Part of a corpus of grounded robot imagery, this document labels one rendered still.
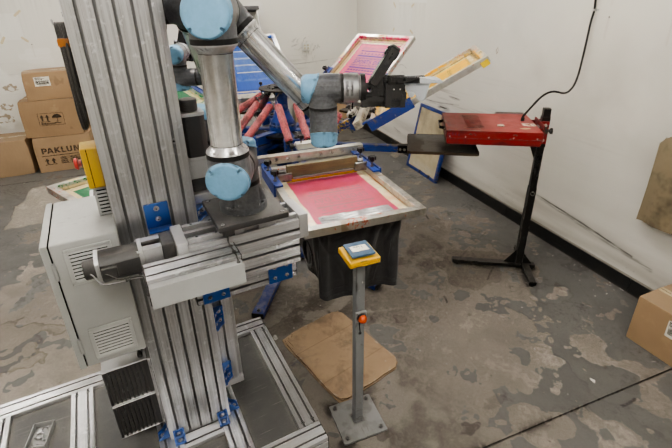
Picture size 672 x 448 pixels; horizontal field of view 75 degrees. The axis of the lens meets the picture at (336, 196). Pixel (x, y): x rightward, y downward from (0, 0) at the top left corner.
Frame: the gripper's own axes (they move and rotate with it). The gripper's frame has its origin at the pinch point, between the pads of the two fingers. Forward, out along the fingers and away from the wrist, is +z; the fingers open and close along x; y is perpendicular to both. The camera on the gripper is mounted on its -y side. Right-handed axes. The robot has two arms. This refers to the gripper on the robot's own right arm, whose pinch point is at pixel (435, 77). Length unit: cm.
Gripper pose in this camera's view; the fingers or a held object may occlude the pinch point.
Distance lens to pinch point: 120.9
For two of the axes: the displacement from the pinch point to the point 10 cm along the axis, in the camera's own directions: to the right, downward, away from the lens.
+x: 0.4, 2.9, -9.6
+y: 0.2, 9.6, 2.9
